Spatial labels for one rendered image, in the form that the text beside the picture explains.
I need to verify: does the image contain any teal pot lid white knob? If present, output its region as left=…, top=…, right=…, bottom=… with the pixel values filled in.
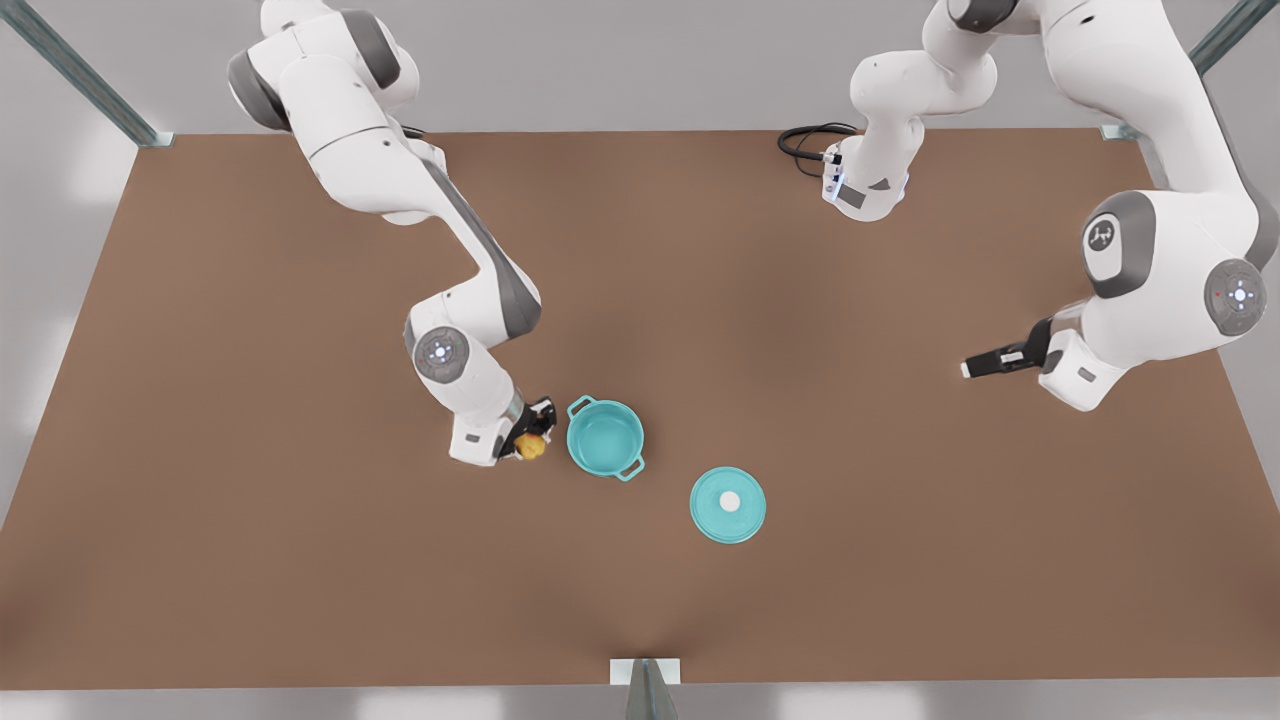
left=689, top=466, right=769, bottom=545

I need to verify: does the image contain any teal pot with handles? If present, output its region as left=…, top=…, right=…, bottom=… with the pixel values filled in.
left=566, top=394, right=648, bottom=483

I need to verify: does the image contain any black cable loop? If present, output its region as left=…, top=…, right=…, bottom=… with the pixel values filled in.
left=777, top=122, right=863, bottom=180

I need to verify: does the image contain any silver frame post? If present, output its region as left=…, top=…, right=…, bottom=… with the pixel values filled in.
left=1100, top=0, right=1280, bottom=142
left=0, top=0, right=175, bottom=150
left=609, top=657, right=682, bottom=720

